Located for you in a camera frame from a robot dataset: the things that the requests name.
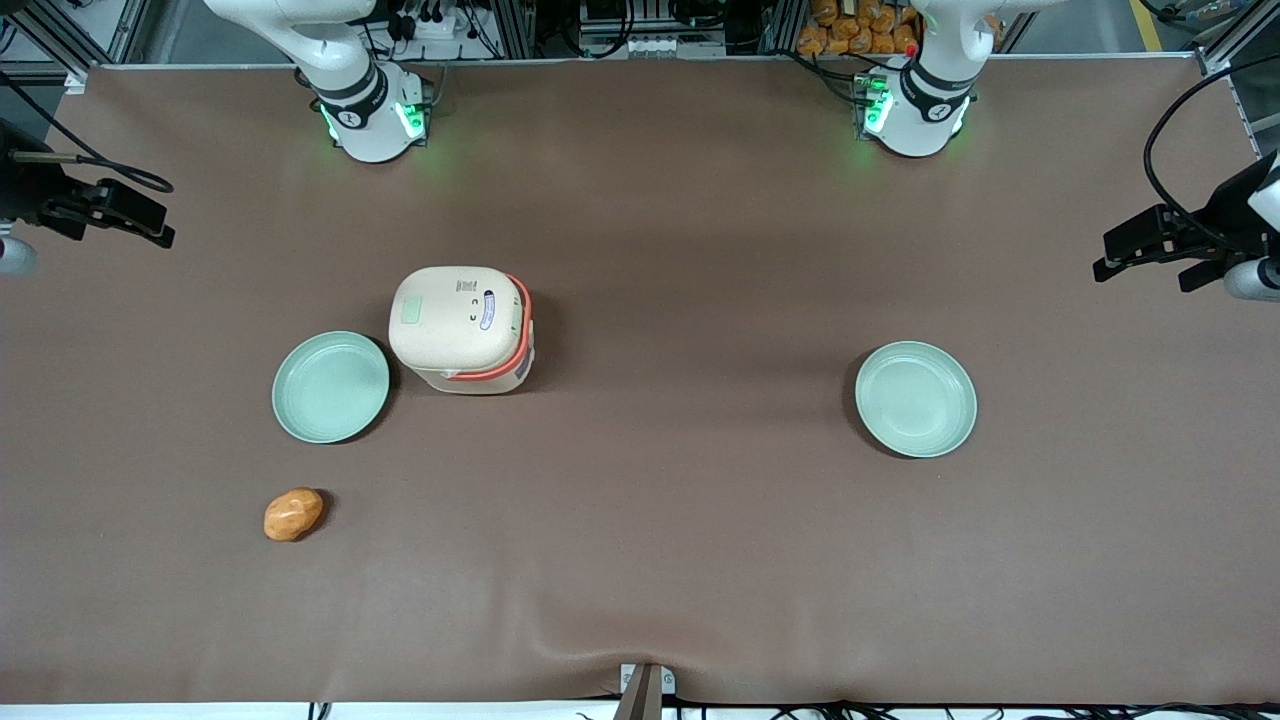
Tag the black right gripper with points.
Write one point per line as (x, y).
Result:
(28, 192)

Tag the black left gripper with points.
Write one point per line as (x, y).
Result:
(1222, 210)

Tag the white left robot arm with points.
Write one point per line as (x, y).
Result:
(925, 100)

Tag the pale green round plate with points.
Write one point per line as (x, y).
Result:
(915, 400)
(330, 388)

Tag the orange-brown bread roll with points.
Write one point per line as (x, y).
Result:
(292, 515)

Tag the white power strip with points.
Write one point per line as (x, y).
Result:
(435, 22)

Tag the pile of orange bread rolls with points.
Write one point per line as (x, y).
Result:
(860, 30)

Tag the white multi-port box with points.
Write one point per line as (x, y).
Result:
(652, 45)

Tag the brown table mat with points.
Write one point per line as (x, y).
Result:
(700, 550)

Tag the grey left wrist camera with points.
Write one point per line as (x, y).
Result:
(1255, 280)

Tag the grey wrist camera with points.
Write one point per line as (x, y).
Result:
(1255, 280)
(14, 256)

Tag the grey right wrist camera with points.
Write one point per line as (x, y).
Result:
(14, 256)

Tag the aluminium frame profile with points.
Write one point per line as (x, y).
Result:
(75, 35)
(1235, 40)

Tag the metal table clamp bracket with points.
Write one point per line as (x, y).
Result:
(646, 690)

